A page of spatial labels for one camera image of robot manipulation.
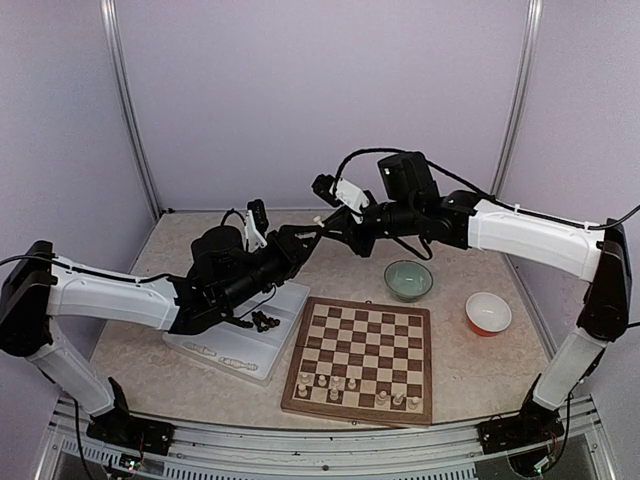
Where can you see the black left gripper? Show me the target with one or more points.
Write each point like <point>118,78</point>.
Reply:
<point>298,254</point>

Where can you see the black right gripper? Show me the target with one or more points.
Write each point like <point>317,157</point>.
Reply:
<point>362,244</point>

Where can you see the white plastic divided tray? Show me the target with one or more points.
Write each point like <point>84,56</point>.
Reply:
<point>264,349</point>

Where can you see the wooden chess board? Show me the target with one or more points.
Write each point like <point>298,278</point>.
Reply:
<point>384,347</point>

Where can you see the white knight piece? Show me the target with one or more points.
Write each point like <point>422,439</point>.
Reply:
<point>397,399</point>

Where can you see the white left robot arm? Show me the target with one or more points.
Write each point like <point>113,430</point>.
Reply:
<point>223,276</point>

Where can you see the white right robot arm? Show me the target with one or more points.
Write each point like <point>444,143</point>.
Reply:
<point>596,254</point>

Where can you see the pile of dark chess pieces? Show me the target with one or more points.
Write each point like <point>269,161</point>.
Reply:
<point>259,321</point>

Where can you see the green ceramic bowl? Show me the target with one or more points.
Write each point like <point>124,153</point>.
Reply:
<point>408,281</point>

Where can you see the white queen piece lying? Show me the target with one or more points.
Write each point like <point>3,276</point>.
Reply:
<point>200,349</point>

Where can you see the orange white bowl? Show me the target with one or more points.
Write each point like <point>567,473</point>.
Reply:
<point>487,314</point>

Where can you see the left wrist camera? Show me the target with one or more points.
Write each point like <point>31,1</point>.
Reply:
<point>256,225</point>

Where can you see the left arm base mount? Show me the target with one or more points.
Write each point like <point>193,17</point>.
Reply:
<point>132,432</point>

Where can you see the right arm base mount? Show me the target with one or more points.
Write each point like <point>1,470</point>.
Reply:
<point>502,434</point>

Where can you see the right aluminium frame post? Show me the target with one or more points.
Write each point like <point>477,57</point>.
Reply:
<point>519,97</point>

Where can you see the aluminium frame post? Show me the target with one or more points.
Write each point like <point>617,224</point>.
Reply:
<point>114,42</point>
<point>519,97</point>

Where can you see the left aluminium frame post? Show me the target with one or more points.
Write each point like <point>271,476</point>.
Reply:
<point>114,42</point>

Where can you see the front aluminium rail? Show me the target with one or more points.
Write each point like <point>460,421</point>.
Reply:
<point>201,450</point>

